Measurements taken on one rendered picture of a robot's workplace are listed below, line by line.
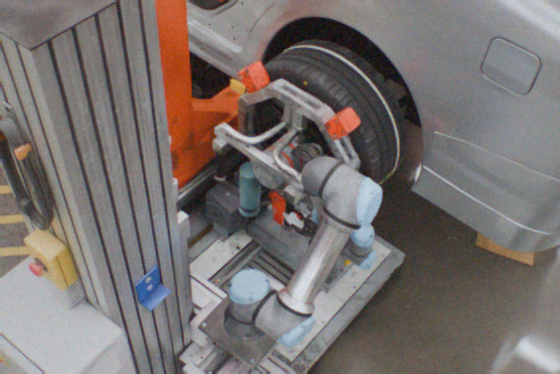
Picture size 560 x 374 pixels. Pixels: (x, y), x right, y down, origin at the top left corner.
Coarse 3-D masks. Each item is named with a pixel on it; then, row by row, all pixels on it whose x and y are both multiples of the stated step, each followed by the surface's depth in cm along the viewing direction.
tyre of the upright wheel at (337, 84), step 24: (288, 48) 248; (312, 48) 236; (336, 48) 235; (288, 72) 229; (312, 72) 225; (336, 72) 226; (336, 96) 221; (360, 96) 225; (384, 96) 231; (360, 120) 222; (384, 120) 229; (360, 144) 227; (384, 144) 230; (360, 168) 234; (384, 168) 236
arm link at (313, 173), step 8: (312, 160) 175; (320, 160) 172; (328, 160) 172; (336, 160) 172; (304, 168) 176; (312, 168) 172; (320, 168) 170; (328, 168) 170; (304, 176) 175; (312, 176) 171; (320, 176) 170; (304, 184) 176; (312, 184) 171; (320, 184) 170; (312, 192) 174; (312, 200) 191; (320, 200) 187; (320, 208) 193; (312, 216) 212; (320, 216) 201; (320, 224) 211
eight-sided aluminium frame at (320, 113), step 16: (256, 96) 236; (272, 96) 229; (288, 96) 224; (304, 96) 225; (240, 112) 249; (304, 112) 223; (320, 112) 220; (240, 128) 255; (320, 128) 222; (256, 144) 262; (336, 144) 222; (352, 160) 226
